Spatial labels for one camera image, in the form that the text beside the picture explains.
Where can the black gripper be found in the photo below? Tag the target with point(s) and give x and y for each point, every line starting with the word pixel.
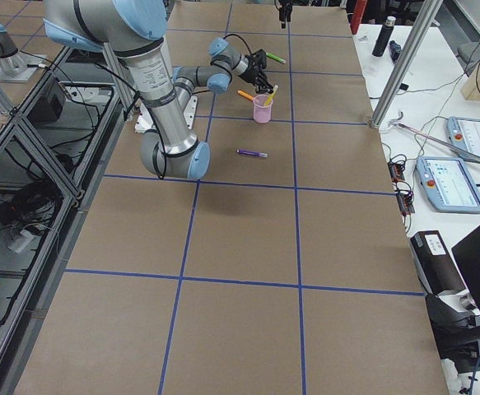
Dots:
pixel 283 13
pixel 251 74

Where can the yellow highlighter pen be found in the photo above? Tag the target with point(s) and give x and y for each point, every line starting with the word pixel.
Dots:
pixel 270 97

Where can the orange highlighter pen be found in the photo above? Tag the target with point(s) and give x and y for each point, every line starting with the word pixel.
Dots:
pixel 245 95

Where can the purple highlighter pen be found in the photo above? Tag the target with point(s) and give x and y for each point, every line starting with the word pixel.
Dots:
pixel 251 153

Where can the small circuit board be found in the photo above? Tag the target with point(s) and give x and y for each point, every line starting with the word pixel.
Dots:
pixel 396 171

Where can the black box with label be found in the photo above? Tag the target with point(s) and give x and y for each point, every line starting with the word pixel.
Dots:
pixel 434 264

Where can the black water bottle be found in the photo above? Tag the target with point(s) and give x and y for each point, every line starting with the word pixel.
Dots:
pixel 383 37

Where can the green highlighter pen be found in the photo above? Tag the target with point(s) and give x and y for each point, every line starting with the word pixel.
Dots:
pixel 275 58

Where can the teach pendant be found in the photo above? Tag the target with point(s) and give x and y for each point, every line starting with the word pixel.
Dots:
pixel 448 184
pixel 464 133

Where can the near teach pendant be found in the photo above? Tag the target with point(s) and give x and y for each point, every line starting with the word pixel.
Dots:
pixel 448 184

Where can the far teach pendant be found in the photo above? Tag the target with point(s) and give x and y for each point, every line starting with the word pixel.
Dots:
pixel 464 133

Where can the aluminium frame rack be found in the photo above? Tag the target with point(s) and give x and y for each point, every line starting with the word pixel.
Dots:
pixel 57 130

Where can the aluminium frame post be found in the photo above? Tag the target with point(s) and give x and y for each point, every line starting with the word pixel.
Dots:
pixel 416 36

